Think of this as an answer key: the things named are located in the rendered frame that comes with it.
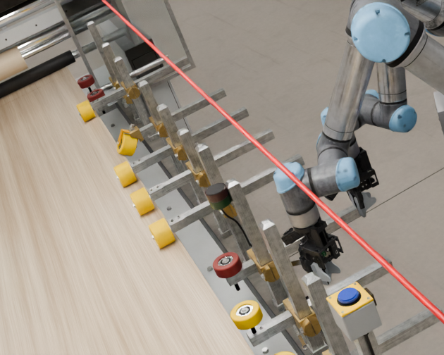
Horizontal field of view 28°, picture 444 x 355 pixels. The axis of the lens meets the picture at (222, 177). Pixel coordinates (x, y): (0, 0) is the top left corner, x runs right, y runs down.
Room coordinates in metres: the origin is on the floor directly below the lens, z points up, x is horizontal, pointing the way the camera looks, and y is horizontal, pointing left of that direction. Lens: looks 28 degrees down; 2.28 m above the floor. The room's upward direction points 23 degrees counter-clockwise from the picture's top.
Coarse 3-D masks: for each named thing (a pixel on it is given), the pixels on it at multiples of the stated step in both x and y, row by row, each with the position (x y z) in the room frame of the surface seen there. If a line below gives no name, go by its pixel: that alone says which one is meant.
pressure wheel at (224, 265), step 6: (228, 252) 2.15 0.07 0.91; (216, 258) 2.15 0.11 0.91; (222, 258) 2.14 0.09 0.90; (228, 258) 2.13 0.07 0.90; (234, 258) 2.12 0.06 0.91; (216, 264) 2.12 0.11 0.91; (222, 264) 2.12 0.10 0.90; (228, 264) 2.10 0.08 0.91; (234, 264) 2.09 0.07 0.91; (240, 264) 2.11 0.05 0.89; (216, 270) 2.10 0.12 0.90; (222, 270) 2.09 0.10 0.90; (228, 270) 2.08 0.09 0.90; (234, 270) 2.09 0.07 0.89; (222, 276) 2.09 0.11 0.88; (228, 276) 2.08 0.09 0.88
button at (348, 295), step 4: (348, 288) 1.36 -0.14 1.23; (352, 288) 1.35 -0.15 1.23; (340, 292) 1.36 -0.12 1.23; (344, 292) 1.35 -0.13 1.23; (348, 292) 1.35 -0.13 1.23; (352, 292) 1.34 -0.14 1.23; (356, 292) 1.34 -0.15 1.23; (340, 296) 1.35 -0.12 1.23; (344, 296) 1.34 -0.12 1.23; (348, 296) 1.34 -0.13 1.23; (352, 296) 1.33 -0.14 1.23; (356, 296) 1.33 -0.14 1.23; (340, 300) 1.34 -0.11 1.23; (344, 300) 1.33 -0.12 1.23; (348, 300) 1.33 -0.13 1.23; (352, 300) 1.33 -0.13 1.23
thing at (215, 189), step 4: (216, 184) 2.11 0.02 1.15; (220, 184) 2.10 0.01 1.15; (208, 188) 2.11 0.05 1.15; (212, 188) 2.10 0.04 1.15; (216, 188) 2.09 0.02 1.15; (220, 188) 2.08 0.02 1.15; (208, 192) 2.09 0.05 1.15; (212, 192) 2.08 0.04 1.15; (216, 192) 2.07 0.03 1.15; (232, 200) 2.08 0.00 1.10; (232, 204) 2.10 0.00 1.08; (236, 208) 2.08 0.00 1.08; (224, 212) 2.09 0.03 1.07; (228, 216) 2.09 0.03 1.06; (236, 220) 2.09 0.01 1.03; (240, 228) 2.09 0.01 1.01; (244, 232) 2.09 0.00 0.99; (248, 240) 2.09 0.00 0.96
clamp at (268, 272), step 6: (252, 252) 2.16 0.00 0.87; (252, 258) 2.13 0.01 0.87; (258, 264) 2.09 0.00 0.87; (264, 264) 2.08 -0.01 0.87; (270, 264) 2.07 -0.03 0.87; (258, 270) 2.12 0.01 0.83; (264, 270) 2.06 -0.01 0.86; (270, 270) 2.05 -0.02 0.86; (276, 270) 2.06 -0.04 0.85; (264, 276) 2.05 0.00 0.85; (270, 276) 2.05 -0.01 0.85; (276, 276) 2.05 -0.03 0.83
